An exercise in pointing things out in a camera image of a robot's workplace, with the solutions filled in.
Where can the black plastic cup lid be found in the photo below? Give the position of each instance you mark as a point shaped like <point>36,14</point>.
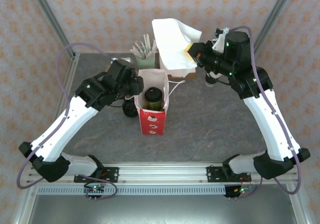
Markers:
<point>153,94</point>

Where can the red white paper bag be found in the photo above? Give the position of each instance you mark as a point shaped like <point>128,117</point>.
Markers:
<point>152,123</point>

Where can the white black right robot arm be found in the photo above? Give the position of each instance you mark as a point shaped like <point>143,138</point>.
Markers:
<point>272,123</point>

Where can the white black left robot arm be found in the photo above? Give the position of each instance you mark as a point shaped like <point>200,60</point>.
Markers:
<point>65,126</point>

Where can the brown cardboard napkin box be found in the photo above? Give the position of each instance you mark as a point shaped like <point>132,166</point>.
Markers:
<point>182,76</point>

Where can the mint green holder cup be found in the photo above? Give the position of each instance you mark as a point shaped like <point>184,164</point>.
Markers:
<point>146,62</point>

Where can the stack of paper cups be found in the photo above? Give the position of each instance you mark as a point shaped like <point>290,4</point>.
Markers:
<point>212,81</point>

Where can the paper-wrapped straw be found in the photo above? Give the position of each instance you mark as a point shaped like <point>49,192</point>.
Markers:
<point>139,49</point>
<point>153,48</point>
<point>135,53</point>
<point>146,44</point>

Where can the small circuit board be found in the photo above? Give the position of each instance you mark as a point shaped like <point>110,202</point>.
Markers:
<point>94,187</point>
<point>242,190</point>

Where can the grey metal sheet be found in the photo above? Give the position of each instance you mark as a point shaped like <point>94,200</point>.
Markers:
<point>162,209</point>

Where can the aluminium frame post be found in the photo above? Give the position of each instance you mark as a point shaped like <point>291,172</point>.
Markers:
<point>272,21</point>
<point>50,16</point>

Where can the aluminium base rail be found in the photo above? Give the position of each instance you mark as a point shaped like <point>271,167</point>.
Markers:
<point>162,174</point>

